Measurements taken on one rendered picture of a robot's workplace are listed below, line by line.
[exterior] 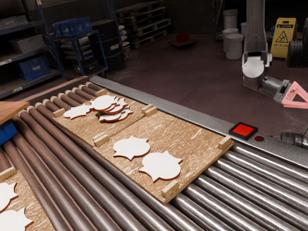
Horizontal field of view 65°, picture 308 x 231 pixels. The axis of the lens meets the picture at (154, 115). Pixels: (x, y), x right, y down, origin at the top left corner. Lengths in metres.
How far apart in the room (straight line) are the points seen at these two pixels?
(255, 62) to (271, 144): 0.32
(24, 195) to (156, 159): 0.44
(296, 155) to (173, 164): 0.40
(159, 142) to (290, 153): 0.44
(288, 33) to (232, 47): 0.84
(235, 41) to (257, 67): 3.68
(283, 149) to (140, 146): 0.49
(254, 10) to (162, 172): 0.54
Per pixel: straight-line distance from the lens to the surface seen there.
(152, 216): 0.72
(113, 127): 1.09
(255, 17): 0.80
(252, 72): 0.75
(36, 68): 5.17
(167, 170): 0.79
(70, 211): 0.82
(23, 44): 5.05
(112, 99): 1.18
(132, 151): 0.90
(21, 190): 0.96
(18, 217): 0.86
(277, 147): 0.93
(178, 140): 0.92
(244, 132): 0.97
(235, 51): 4.50
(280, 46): 4.37
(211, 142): 0.90
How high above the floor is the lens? 1.48
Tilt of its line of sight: 30 degrees down
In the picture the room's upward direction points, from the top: 11 degrees counter-clockwise
